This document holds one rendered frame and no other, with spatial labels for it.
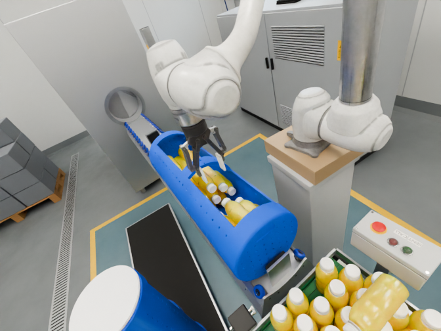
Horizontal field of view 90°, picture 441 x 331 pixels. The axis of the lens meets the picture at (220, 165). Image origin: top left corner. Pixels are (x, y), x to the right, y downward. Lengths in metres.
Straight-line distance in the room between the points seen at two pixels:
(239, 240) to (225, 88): 0.46
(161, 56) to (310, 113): 0.65
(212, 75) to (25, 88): 5.37
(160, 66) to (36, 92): 5.17
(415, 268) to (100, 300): 1.03
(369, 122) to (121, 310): 1.08
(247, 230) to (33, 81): 5.29
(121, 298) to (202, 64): 0.86
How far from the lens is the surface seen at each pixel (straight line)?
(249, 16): 0.57
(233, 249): 0.72
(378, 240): 0.84
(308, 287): 0.96
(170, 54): 0.57
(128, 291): 1.02
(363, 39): 0.81
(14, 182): 4.10
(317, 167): 1.05
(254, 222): 0.70
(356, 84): 0.86
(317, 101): 1.01
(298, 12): 2.31
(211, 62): 0.45
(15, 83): 5.70
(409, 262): 0.83
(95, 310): 1.07
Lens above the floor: 1.81
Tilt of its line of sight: 39 degrees down
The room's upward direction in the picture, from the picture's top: 21 degrees counter-clockwise
